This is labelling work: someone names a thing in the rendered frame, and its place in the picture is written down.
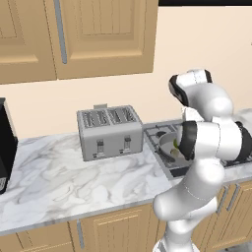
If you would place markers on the grey four-slot toaster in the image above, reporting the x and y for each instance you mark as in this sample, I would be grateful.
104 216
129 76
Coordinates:
110 139

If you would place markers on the pale vegetable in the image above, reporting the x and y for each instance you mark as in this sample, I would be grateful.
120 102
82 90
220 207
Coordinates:
174 152

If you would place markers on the black countertop appliance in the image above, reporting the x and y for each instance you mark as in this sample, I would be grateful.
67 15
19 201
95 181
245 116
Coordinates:
6 147

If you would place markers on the wooden wall cupboard door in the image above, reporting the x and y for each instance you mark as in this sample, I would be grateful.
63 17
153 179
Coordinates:
19 39
108 36

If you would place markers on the steel gas hob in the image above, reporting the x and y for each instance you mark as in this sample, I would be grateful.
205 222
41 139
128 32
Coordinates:
154 138

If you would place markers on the wooden base cupboard door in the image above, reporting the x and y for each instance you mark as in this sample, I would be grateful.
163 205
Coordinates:
238 216
210 229
121 229
46 241

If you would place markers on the green vegetable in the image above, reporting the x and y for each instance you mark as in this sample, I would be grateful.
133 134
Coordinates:
176 143

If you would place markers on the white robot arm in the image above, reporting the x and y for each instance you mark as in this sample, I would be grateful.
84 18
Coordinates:
203 138

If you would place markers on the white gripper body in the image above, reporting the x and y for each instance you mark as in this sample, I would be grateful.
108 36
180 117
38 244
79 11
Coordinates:
191 114

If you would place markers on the black extractor hood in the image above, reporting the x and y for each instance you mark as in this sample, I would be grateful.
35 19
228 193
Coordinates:
203 2

